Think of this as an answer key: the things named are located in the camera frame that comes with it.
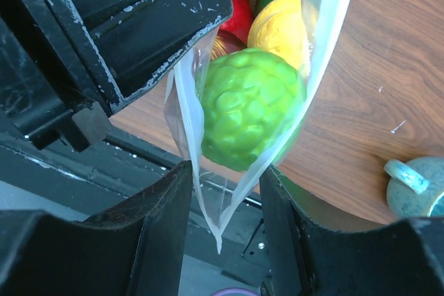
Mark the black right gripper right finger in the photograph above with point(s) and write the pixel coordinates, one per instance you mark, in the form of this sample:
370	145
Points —
316	248

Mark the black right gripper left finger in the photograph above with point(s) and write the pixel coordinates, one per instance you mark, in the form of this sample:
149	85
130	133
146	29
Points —
133	248

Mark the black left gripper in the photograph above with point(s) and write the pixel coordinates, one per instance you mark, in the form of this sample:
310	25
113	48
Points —
66	63

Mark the red tomato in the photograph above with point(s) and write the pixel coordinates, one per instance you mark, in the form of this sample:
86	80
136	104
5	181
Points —
241	21

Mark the clear polka dot zip bag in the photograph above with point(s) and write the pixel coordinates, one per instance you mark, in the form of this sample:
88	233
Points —
221	190

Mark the bumpy green custard apple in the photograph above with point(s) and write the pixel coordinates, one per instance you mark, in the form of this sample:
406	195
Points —
250	99

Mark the yellow lemon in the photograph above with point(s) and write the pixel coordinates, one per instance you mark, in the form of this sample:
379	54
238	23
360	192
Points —
279	28

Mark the teal ceramic mug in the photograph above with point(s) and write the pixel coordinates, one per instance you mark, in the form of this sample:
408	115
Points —
415	187

